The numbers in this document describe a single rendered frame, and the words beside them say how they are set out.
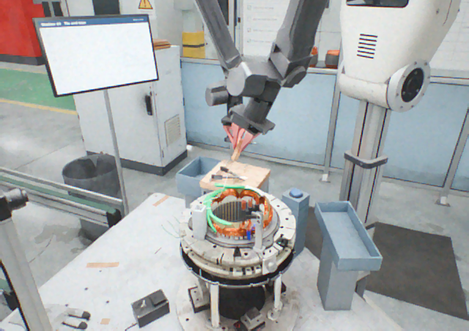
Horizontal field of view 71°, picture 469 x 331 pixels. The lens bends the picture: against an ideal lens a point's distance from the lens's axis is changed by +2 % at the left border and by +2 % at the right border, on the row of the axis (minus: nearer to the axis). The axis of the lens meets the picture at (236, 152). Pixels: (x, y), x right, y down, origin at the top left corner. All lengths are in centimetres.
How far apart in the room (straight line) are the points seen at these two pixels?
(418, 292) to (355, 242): 146
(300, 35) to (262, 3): 242
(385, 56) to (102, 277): 112
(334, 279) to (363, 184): 32
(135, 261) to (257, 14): 234
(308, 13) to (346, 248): 64
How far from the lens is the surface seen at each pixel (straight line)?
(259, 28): 307
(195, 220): 84
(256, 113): 74
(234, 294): 117
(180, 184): 124
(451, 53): 296
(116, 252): 138
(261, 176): 119
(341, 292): 111
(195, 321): 109
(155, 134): 320
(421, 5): 95
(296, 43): 65
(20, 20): 447
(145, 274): 126
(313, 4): 61
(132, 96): 321
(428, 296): 246
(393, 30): 97
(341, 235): 104
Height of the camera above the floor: 167
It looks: 26 degrees down
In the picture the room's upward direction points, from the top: straight up
